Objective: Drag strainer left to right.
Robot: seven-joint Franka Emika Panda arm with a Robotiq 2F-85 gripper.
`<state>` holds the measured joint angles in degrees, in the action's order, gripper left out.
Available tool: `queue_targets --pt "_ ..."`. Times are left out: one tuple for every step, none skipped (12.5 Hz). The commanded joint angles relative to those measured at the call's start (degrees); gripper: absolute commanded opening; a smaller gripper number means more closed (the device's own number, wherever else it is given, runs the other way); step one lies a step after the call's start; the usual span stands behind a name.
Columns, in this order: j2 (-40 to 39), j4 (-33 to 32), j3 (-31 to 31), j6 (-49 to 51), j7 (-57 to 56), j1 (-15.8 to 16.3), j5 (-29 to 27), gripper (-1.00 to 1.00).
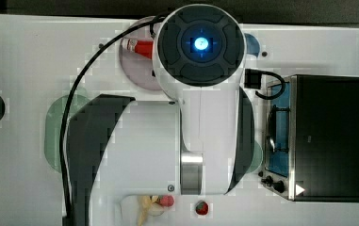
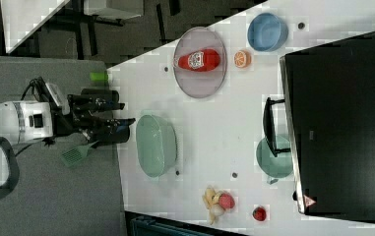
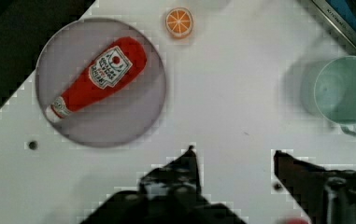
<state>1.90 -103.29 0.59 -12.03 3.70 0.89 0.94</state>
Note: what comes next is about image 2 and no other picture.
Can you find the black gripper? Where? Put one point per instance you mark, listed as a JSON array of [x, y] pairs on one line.
[[79, 118]]

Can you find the green plastic strainer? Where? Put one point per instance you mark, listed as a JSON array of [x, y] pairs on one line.
[[156, 145]]

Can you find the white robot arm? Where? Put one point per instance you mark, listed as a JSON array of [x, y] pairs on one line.
[[28, 122]]

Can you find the green cup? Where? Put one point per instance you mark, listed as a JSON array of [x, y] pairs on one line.
[[99, 76]]

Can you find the green spatula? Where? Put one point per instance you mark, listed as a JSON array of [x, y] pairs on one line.
[[76, 155]]

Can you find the grey round plate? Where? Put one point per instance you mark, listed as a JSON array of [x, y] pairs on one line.
[[200, 84]]

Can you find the red ketchup bottle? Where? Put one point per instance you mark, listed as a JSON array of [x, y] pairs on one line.
[[203, 60]]

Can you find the banana toy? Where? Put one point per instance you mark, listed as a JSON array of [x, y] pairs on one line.
[[211, 201]]

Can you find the orange slice toy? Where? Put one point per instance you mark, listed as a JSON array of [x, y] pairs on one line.
[[242, 59]]

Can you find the green mug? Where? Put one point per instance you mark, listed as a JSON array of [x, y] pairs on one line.
[[274, 166]]

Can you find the small red strawberry toy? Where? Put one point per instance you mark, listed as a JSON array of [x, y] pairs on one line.
[[259, 213]]

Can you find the blue bowl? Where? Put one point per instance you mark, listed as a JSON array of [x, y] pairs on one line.
[[267, 32]]

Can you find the black toaster oven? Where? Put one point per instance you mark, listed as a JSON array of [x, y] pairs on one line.
[[329, 100]]

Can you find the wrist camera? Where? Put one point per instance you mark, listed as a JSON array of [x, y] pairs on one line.
[[59, 98]]

